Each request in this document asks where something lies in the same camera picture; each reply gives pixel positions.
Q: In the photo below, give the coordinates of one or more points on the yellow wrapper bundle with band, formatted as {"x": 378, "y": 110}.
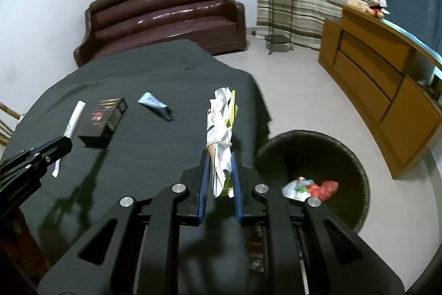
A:
{"x": 219, "y": 129}

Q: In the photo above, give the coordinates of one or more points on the wooden cabinet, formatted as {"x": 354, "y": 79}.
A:
{"x": 373, "y": 80}

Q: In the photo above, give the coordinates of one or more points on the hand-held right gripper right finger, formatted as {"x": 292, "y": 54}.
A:
{"x": 236, "y": 188}

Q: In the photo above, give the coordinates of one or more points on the plush mouse toy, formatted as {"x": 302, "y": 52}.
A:
{"x": 374, "y": 8}

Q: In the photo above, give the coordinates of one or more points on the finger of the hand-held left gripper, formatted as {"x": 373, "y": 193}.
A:
{"x": 55, "y": 153}
{"x": 41, "y": 149}

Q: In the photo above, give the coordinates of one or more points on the white tube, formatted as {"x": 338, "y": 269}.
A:
{"x": 76, "y": 115}

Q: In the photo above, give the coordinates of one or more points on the black metal plant stand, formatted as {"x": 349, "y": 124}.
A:
{"x": 279, "y": 40}

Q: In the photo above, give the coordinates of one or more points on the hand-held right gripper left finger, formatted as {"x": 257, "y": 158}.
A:
{"x": 205, "y": 184}

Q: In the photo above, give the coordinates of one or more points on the wooden chair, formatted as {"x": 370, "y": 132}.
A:
{"x": 8, "y": 110}

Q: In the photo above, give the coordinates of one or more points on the brown leather sofa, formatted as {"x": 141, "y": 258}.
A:
{"x": 155, "y": 15}

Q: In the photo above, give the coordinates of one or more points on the red plastic bag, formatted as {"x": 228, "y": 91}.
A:
{"x": 326, "y": 189}

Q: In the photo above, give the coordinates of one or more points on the blue grey squeezed tube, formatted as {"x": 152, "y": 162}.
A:
{"x": 153, "y": 103}

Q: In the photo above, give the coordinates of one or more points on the small cream box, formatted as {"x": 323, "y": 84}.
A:
{"x": 355, "y": 3}

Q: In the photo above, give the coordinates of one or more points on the white green wrapper bundle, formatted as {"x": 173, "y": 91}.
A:
{"x": 293, "y": 189}

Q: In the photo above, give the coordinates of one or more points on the black flat box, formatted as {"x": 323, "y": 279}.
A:
{"x": 100, "y": 124}

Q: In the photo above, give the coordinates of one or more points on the dark wicker waste bin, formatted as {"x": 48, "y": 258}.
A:
{"x": 310, "y": 150}

